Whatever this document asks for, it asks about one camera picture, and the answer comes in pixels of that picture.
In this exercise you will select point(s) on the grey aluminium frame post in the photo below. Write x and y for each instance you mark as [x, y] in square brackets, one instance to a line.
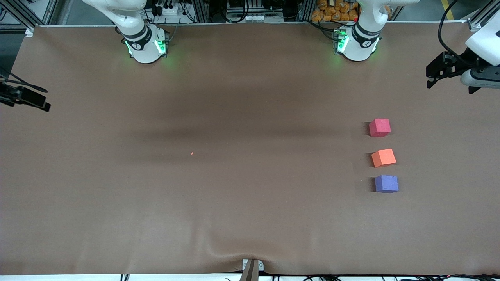
[49, 11]

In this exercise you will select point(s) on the brown table cover mat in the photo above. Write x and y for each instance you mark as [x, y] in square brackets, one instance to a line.
[250, 203]

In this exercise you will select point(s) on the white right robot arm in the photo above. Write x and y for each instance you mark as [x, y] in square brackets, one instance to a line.
[146, 47]

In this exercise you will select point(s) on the orange snack bag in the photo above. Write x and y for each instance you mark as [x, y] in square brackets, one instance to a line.
[317, 15]
[322, 4]
[335, 15]
[344, 6]

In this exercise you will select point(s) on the white power strip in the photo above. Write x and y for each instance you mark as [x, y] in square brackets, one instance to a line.
[170, 9]

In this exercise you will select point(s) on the grey diagonal frame strut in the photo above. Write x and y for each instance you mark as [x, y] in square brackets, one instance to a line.
[21, 15]

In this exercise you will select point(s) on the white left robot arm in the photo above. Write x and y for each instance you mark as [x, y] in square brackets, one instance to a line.
[357, 45]

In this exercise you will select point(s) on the orange foam block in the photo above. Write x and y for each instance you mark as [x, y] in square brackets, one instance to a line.
[383, 158]

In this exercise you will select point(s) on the white connector row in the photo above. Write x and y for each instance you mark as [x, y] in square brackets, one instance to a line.
[256, 18]

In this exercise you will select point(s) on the purple foam block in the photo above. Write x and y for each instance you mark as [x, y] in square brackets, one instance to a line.
[386, 184]

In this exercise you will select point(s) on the grey aluminium frame profile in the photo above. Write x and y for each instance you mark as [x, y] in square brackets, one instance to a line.
[481, 17]

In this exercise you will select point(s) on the red foam block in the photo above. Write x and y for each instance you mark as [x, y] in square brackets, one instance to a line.
[379, 127]

